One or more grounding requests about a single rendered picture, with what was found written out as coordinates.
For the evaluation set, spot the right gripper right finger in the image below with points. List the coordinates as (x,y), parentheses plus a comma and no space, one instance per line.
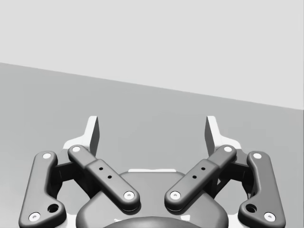
(197,177)

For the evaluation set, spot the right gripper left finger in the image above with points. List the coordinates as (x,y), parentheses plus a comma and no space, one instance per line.
(107,177)

